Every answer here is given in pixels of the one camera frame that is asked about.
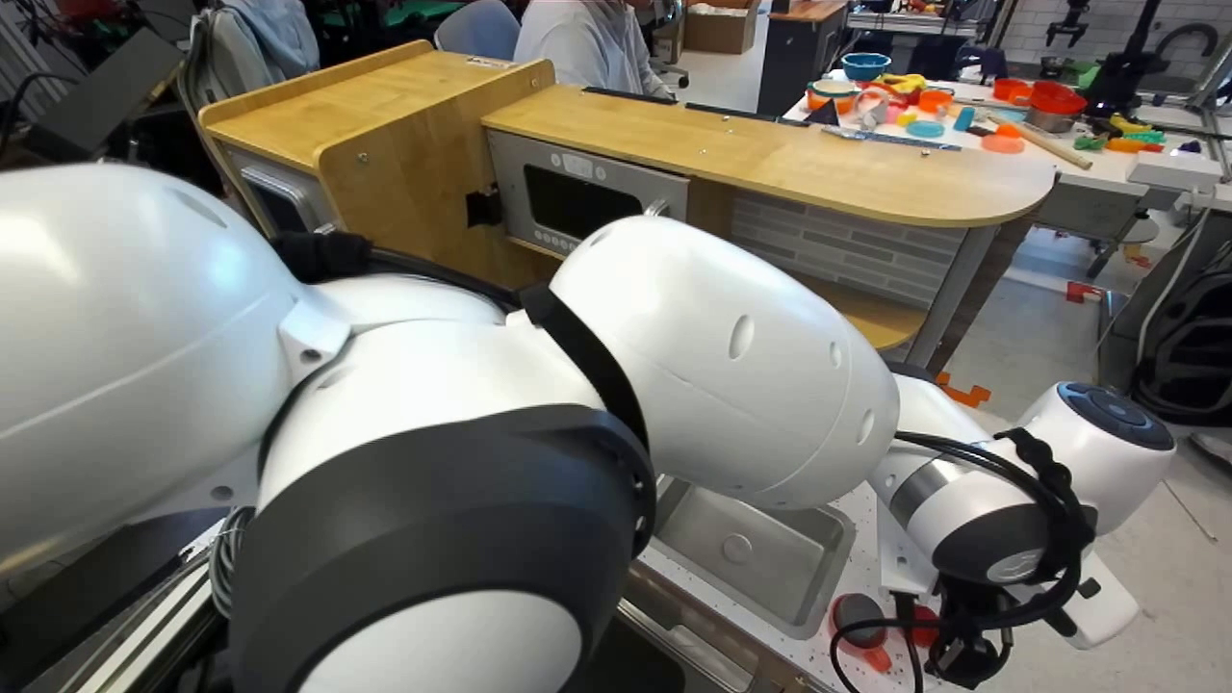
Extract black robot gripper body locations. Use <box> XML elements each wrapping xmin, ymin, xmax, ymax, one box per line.
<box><xmin>941</xmin><ymin>572</ymin><xmax>1038</xmax><ymax>662</ymax></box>

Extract red round toy disc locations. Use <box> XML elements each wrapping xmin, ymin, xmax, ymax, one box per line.
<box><xmin>896</xmin><ymin>601</ymin><xmax>949</xmax><ymax>656</ymax></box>

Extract orange toy cup grey lid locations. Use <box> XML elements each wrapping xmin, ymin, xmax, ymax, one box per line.
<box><xmin>827</xmin><ymin>590</ymin><xmax>902</xmax><ymax>676</ymax></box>

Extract grey toy sink basin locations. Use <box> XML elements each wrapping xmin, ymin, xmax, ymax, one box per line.
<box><xmin>638</xmin><ymin>472</ymin><xmax>859</xmax><ymax>644</ymax></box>

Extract blue toy bowl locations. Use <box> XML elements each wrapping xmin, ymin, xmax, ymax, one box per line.
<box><xmin>841</xmin><ymin>45</ymin><xmax>896</xmax><ymax>83</ymax></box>

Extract grey toy microwave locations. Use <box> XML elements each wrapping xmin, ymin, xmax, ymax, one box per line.
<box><xmin>484</xmin><ymin>130</ymin><xmax>693</xmax><ymax>262</ymax></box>

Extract wooden toy kitchen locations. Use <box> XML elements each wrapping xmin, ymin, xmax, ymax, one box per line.
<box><xmin>198</xmin><ymin>40</ymin><xmax>1063</xmax><ymax>693</ymax></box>

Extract grey toy oven door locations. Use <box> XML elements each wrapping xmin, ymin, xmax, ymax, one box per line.
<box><xmin>218</xmin><ymin>145</ymin><xmax>339</xmax><ymax>241</ymax></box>

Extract orange plastic floor piece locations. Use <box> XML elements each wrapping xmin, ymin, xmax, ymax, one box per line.
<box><xmin>932</xmin><ymin>371</ymin><xmax>995</xmax><ymax>413</ymax></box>

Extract grey kitchen support pole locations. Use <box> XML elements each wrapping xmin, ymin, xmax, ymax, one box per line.
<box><xmin>906</xmin><ymin>218</ymin><xmax>1037</xmax><ymax>382</ymax></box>

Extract black bag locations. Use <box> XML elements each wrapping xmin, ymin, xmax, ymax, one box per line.
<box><xmin>1097</xmin><ymin>209</ymin><xmax>1232</xmax><ymax>432</ymax></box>

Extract white table with toys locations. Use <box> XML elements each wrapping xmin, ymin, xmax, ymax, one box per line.
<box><xmin>780</xmin><ymin>68</ymin><xmax>1232</xmax><ymax>281</ymax></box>

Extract cardboard box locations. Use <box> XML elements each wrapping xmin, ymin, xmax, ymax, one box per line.
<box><xmin>680</xmin><ymin>0</ymin><xmax>762</xmax><ymax>58</ymax></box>

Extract person in light shirt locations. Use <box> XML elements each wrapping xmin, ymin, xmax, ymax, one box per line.
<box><xmin>512</xmin><ymin>0</ymin><xmax>687</xmax><ymax>104</ymax></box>

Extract blue chair back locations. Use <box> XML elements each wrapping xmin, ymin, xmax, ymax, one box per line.
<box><xmin>433</xmin><ymin>0</ymin><xmax>524</xmax><ymax>65</ymax></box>

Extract green white flat strips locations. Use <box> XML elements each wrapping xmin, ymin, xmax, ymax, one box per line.
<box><xmin>54</xmin><ymin>563</ymin><xmax>218</xmax><ymax>693</ymax></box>

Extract grey jacket on chair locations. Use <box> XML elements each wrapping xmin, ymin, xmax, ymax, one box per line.
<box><xmin>186</xmin><ymin>0</ymin><xmax>324</xmax><ymax>113</ymax></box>

